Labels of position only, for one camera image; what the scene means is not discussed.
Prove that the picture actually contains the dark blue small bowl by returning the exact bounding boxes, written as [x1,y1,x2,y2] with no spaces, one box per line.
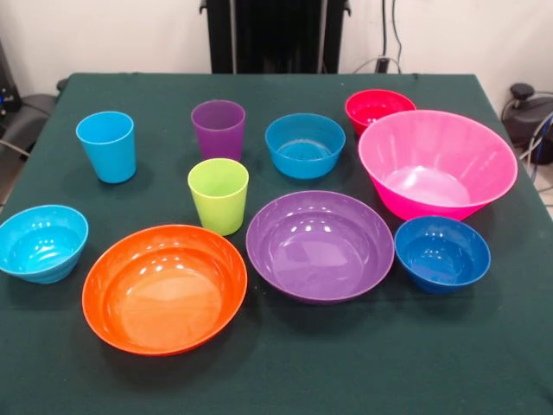
[393,215,492,296]

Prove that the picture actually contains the black cable with plug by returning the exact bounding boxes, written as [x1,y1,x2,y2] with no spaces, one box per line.
[374,0,405,74]

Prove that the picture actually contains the dark green tablecloth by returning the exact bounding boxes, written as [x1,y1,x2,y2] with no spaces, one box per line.
[0,72,553,415]

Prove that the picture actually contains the blue straight-sided bowl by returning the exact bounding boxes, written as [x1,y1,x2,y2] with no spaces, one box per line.
[264,112,346,181]

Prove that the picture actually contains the large pink bowl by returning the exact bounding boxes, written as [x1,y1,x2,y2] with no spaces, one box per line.
[357,109,519,222]

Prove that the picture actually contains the light blue small bowl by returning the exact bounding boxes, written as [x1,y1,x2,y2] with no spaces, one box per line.
[0,204,90,285]

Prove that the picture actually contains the wide purple bowl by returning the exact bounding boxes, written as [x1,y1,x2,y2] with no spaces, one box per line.
[245,189,396,306]

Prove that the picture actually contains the purple plastic cup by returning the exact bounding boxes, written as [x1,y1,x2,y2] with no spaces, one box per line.
[190,99,247,163]

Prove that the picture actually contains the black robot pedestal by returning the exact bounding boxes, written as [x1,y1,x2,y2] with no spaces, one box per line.
[199,0,352,74]

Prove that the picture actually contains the wide orange bowl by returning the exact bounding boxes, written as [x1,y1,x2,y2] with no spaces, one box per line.
[81,223,249,357]

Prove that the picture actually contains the lime green plastic cup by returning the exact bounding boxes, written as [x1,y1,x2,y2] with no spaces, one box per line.
[187,157,251,237]

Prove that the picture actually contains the black equipment box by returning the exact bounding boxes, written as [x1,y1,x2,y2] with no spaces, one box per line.
[0,41,22,118]

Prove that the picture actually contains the blue and white cables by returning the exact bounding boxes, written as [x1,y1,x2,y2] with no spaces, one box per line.
[518,110,553,182]

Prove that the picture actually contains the red small bowl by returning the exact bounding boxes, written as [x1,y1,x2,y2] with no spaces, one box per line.
[344,88,417,138]

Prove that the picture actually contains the light blue plastic cup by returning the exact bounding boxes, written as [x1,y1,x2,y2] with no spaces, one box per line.
[75,111,137,185]

